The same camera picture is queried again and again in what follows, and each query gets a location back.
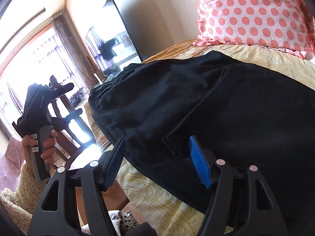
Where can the cream yellow patterned bedspread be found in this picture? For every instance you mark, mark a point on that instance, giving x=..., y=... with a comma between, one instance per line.
x=157, y=201

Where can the brown patterned curtain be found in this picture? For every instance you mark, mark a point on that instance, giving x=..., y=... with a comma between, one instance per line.
x=75, y=49

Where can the black flat screen television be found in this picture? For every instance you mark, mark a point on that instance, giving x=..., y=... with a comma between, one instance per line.
x=109, y=41

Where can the dark wooden chair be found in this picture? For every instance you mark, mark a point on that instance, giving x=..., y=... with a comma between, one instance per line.
x=75, y=138

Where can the black pants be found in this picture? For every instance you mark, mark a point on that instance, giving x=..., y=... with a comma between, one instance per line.
x=209, y=117

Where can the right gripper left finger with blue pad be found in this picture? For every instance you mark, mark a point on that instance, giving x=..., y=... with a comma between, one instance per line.
x=57, y=212

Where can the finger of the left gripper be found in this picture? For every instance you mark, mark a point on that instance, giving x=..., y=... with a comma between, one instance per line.
x=58, y=90
x=60, y=124

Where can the cream fuzzy sleeve forearm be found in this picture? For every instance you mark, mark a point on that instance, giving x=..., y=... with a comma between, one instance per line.
x=21, y=203

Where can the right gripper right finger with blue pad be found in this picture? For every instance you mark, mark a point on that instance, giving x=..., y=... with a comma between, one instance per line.
x=240, y=197

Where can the left pink polka-dot pillow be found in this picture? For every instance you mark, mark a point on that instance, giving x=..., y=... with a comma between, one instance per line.
x=285, y=25

